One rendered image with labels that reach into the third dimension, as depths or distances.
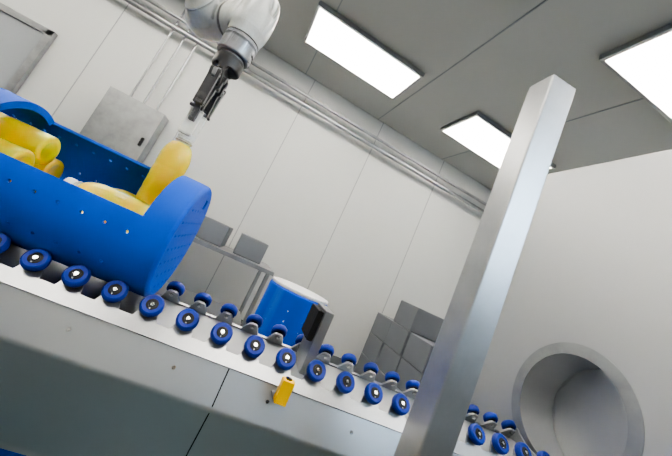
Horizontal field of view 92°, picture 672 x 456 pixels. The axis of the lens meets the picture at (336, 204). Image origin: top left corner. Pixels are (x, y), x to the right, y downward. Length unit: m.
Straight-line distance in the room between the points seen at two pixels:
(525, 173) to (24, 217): 0.92
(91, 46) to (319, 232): 3.42
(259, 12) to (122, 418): 0.94
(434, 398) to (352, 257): 3.98
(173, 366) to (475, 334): 0.57
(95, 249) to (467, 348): 0.70
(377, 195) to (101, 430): 4.20
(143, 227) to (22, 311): 0.25
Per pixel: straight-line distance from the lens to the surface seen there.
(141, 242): 0.73
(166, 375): 0.78
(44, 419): 0.90
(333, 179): 4.46
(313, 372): 0.80
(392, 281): 4.84
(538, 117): 0.74
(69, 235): 0.79
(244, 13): 0.96
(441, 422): 0.64
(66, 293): 0.82
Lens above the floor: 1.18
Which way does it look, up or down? 11 degrees up
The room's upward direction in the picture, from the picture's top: 25 degrees clockwise
